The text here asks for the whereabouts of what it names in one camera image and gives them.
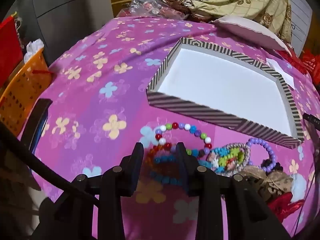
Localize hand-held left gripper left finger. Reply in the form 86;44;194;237
32;142;145;240

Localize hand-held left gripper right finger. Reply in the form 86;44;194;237
175;142;292;240

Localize blue bead bracelet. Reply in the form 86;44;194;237
149;155;184;186

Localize amber bead bracelet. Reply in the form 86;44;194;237
146;144;178;161

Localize multicolour bead bracelet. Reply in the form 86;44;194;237
154;122;212;158

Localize white fluffy hair tie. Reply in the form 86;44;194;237
290;174;307;203

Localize silver woven bangle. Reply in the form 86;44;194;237
220;142;251;178

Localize brown leopard bow hair tie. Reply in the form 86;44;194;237
240;165;294;203

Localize red bow hair clip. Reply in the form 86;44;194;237
267;192;305;222

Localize striped cardboard box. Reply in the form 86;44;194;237
146;37;305;150

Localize red printed shopping bag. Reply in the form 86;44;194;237
300;50;320;85

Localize white paper slip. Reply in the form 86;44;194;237
266;57;295;89

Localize red cloth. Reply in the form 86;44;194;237
275;50;308;74

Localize purple floral bedsheet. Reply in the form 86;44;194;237
30;16;320;240

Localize black panel with blue edge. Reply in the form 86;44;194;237
21;99;53;155

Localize white pillow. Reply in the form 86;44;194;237
211;15;292;55

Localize orange plastic basket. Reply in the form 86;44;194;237
0;47;53;137

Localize red round tin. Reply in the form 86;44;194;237
187;12;213;23

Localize white plastic bag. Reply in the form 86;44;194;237
24;39;45;63

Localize clear plastic bag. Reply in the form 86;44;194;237
129;0;190;20

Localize grey cabinet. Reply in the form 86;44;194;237
31;0;114;55

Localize red paper bag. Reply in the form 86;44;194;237
0;15;24;85

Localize colourful star bead bracelet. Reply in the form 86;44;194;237
207;147;247;174

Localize purple bead bracelet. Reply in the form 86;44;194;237
246;137;277;173

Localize black bead bracelet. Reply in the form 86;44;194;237
260;159;284;173

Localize black cable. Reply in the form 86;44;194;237
0;121;100;207

